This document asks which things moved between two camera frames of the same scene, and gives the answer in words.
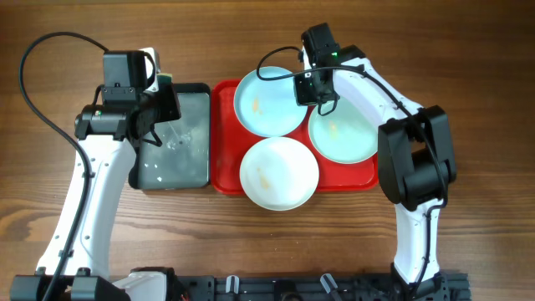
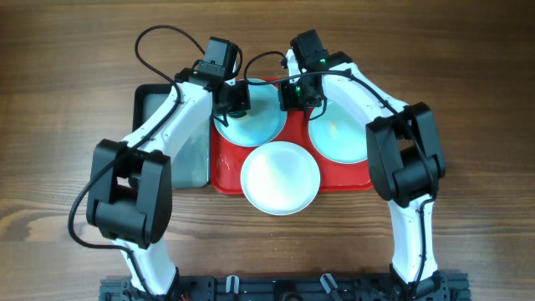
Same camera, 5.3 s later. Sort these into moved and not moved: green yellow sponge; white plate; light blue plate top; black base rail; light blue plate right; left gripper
Moved: light blue plate top; green yellow sponge; left gripper
Not moved: light blue plate right; white plate; black base rail
